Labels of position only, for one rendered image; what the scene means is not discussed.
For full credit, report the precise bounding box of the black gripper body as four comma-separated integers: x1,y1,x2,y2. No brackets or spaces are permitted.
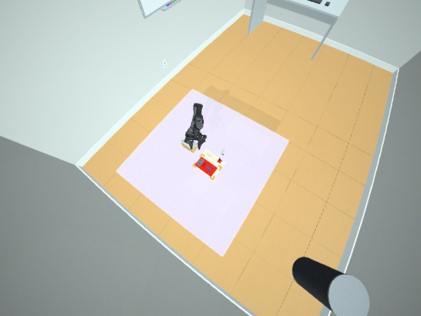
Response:
186,130,205,142

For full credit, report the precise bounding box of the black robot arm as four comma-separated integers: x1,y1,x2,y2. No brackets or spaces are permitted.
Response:
185,103,207,140

